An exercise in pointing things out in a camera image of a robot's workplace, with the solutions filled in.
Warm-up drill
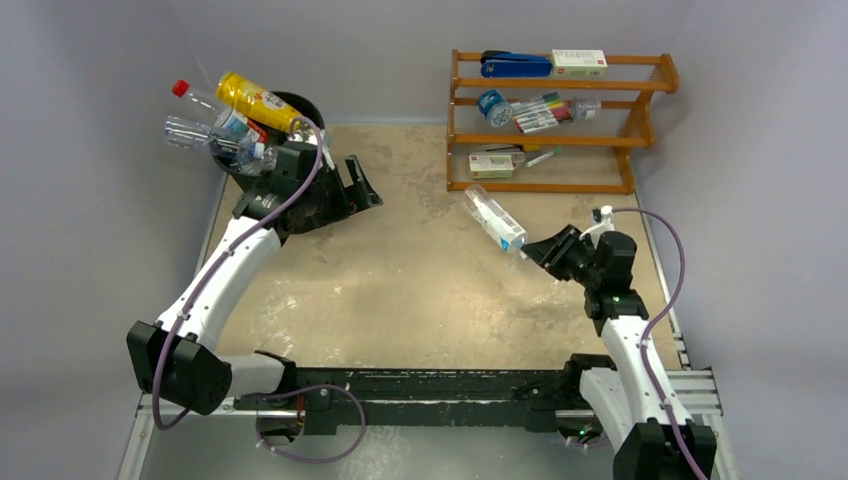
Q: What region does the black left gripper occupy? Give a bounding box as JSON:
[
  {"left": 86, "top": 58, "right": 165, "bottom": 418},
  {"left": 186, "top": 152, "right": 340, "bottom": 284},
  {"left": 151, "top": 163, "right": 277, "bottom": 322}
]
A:
[{"left": 301, "top": 156, "right": 381, "bottom": 228}]

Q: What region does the white label bottle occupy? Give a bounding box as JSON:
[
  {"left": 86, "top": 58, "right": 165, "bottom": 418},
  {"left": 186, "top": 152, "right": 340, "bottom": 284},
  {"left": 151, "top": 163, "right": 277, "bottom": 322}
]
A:
[{"left": 463, "top": 184, "right": 528, "bottom": 253}]

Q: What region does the yellow lemon drink bottle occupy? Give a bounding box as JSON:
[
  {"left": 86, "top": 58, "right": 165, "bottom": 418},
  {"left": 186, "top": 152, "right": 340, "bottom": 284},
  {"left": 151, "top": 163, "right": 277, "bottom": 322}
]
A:
[{"left": 216, "top": 72, "right": 306, "bottom": 137}]

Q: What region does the clear bottle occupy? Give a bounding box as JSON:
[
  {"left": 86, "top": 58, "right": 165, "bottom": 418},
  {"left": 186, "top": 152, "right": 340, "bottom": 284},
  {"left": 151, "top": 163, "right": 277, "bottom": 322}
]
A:
[{"left": 164, "top": 116, "right": 277, "bottom": 176}]

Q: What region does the red cap bottle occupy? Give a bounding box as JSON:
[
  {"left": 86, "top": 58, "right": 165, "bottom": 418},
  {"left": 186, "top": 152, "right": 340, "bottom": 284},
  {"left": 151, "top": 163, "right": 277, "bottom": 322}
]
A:
[{"left": 171, "top": 79, "right": 270, "bottom": 144}]

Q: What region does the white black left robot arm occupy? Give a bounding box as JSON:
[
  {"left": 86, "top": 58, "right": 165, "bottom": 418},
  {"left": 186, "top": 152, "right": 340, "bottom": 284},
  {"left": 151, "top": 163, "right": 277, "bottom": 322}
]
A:
[{"left": 126, "top": 142, "right": 383, "bottom": 415}]

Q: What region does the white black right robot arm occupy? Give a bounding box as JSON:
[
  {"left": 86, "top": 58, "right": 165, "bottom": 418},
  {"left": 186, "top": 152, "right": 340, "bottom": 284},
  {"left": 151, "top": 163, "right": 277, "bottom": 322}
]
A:
[{"left": 521, "top": 225, "right": 718, "bottom": 479}]

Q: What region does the black plastic waste bin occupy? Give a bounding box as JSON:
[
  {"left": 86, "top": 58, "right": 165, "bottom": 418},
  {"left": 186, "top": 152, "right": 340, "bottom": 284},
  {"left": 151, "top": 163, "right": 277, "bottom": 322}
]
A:
[{"left": 212, "top": 91, "right": 325, "bottom": 234}]

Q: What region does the green white marker pen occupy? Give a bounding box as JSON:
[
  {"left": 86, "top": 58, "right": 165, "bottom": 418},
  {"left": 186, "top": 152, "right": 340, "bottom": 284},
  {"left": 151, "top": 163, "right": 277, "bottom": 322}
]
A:
[{"left": 524, "top": 147, "right": 563, "bottom": 168}]

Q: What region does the white green stapler box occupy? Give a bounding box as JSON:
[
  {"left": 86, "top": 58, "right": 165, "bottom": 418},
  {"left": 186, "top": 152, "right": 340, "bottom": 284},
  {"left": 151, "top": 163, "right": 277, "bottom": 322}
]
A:
[{"left": 468, "top": 152, "right": 526, "bottom": 180}]

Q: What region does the orange wooden shelf rack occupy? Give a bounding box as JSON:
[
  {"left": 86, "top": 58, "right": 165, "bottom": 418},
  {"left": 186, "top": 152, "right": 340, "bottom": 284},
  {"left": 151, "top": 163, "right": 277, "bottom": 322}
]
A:
[{"left": 446, "top": 50, "right": 680, "bottom": 195}]

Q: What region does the pack of coloured markers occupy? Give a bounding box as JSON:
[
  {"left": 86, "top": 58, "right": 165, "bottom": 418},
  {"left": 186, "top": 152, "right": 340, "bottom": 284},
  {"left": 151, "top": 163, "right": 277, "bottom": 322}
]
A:
[{"left": 510, "top": 92, "right": 574, "bottom": 134}]

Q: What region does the small clear jar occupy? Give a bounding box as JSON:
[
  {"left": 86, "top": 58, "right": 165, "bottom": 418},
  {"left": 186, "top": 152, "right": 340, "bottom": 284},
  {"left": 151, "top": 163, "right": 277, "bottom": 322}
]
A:
[{"left": 571, "top": 97, "right": 602, "bottom": 122}]

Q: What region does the blue tape dispenser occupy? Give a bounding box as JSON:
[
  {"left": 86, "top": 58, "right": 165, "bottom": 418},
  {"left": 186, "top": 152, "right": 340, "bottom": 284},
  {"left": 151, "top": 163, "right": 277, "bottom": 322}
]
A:
[{"left": 476, "top": 89, "right": 513, "bottom": 128}]

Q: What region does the blue stapler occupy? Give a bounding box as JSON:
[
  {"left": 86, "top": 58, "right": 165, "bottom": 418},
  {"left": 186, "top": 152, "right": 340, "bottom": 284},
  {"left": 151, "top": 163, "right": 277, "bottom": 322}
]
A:
[{"left": 480, "top": 50, "right": 552, "bottom": 78}]

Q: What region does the white green box top shelf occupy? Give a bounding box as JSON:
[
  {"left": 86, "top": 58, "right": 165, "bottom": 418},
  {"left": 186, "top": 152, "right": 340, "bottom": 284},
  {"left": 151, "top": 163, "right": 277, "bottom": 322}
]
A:
[{"left": 550, "top": 49, "right": 608, "bottom": 78}]

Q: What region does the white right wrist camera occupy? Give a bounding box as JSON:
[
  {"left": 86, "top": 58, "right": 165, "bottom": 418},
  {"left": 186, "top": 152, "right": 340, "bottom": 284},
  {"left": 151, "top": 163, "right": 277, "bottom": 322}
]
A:
[{"left": 580, "top": 205, "right": 615, "bottom": 246}]

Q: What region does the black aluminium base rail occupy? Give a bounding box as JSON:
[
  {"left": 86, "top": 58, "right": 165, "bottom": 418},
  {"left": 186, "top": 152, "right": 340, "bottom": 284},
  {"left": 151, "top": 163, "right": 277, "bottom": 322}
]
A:
[{"left": 135, "top": 365, "right": 723, "bottom": 445}]

